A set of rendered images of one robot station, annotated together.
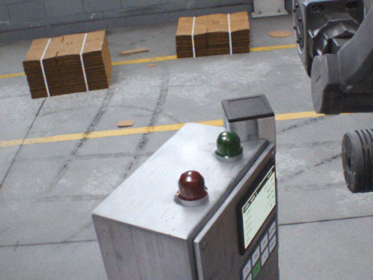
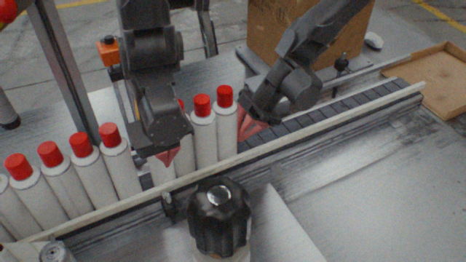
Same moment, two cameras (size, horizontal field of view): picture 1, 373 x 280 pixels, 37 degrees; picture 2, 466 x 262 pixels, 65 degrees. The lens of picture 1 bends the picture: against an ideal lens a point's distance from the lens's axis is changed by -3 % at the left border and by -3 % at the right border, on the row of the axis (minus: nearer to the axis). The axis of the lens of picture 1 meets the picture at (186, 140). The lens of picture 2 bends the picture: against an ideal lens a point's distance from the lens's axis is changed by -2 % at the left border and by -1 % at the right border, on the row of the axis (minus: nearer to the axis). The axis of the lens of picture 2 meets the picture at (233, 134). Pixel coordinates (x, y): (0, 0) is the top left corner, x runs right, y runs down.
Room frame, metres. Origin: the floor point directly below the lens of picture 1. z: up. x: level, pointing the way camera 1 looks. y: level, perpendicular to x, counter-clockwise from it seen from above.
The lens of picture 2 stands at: (-0.17, -0.11, 1.54)
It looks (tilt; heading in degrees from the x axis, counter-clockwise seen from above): 46 degrees down; 335
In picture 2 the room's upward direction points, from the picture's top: straight up
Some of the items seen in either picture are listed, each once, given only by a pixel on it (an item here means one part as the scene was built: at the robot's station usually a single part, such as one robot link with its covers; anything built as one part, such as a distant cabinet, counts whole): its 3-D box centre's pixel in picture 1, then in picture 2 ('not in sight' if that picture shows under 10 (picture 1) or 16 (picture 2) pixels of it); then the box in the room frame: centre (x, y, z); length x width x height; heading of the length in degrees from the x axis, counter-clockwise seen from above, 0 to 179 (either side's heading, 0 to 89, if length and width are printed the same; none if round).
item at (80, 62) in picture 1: (69, 63); not in sight; (4.39, 0.88, 0.16); 0.65 x 0.54 x 0.32; 91
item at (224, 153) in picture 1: (228, 144); not in sight; (0.44, -0.04, 1.49); 0.03 x 0.03 x 0.02
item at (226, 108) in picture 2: not in sight; (225, 126); (0.35, -0.33, 0.98); 0.05 x 0.05 x 0.20
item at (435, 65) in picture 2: not in sight; (446, 76); (0.39, -1.11, 0.85); 0.30 x 0.26 x 0.04; 92
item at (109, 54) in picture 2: not in sight; (132, 117); (0.40, -0.15, 1.05); 0.10 x 0.04 x 0.33; 2
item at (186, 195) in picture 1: (191, 185); not in sight; (0.38, 0.00, 1.49); 0.03 x 0.03 x 0.02
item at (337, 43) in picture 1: (355, 79); not in sight; (0.67, -0.23, 1.43); 0.10 x 0.05 x 0.09; 176
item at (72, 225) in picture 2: not in sight; (258, 151); (0.32, -0.40, 0.90); 1.07 x 0.01 x 0.02; 92
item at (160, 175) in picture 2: not in sight; (158, 152); (0.34, -0.18, 0.98); 0.05 x 0.05 x 0.20
